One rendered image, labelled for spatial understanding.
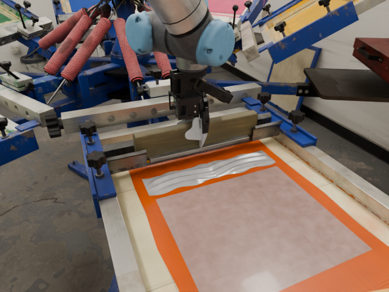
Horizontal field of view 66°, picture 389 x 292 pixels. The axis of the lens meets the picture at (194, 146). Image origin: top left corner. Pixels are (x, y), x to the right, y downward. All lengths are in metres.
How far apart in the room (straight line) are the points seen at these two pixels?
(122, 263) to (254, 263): 0.23
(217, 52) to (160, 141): 0.33
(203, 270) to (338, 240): 0.28
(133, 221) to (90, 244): 1.31
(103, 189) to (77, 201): 1.60
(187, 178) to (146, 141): 0.14
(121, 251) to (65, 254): 1.40
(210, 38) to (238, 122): 0.39
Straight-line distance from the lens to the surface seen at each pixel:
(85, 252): 1.93
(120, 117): 0.96
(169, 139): 0.77
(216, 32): 0.50
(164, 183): 0.74
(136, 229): 0.65
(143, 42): 0.60
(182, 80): 0.72
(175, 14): 0.48
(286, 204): 0.72
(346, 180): 0.79
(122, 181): 0.77
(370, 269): 0.66
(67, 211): 2.22
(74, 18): 1.53
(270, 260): 0.60
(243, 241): 0.62
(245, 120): 0.85
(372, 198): 0.76
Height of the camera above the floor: 1.42
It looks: 31 degrees down
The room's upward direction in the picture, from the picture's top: straight up
